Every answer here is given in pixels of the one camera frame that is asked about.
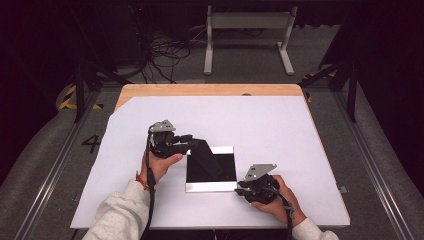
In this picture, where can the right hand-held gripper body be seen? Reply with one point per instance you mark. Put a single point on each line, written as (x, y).
(260, 186)

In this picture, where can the aluminium floor rail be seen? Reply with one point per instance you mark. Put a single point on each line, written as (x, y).
(373, 173)
(53, 173)

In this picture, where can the person's left hand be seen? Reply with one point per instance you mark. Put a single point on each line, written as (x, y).
(160, 166)

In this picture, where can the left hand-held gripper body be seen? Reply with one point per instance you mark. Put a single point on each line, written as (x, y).
(164, 140)

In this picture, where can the black metal stand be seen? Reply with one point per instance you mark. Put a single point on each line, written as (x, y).
(79, 90)
(351, 93)

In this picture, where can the person's right hand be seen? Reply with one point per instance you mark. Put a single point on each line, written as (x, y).
(283, 206)

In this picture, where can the white table sheet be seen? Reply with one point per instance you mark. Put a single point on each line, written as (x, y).
(266, 126)

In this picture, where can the yellow black hazard tape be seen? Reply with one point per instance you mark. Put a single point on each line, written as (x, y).
(68, 98)

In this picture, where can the small grey table clip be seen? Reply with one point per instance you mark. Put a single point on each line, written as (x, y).
(343, 189)

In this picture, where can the grey metal desk frame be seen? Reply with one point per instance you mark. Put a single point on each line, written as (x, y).
(248, 20)

